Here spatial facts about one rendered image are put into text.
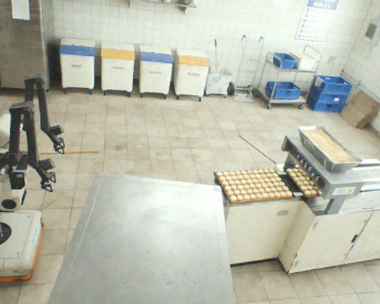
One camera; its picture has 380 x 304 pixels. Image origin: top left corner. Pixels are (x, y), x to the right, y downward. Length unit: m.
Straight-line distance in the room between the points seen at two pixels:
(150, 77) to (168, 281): 5.16
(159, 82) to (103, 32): 1.31
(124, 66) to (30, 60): 1.41
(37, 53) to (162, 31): 2.16
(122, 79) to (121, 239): 5.02
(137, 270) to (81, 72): 5.14
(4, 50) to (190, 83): 2.91
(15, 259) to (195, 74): 4.17
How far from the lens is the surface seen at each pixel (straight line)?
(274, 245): 3.40
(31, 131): 2.31
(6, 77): 5.95
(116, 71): 5.92
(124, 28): 6.38
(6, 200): 2.88
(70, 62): 5.92
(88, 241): 1.09
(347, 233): 3.47
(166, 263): 1.05
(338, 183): 2.86
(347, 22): 7.62
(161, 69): 5.93
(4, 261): 3.13
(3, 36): 5.73
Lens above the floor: 2.64
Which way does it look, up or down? 33 degrees down
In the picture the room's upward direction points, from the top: 10 degrees clockwise
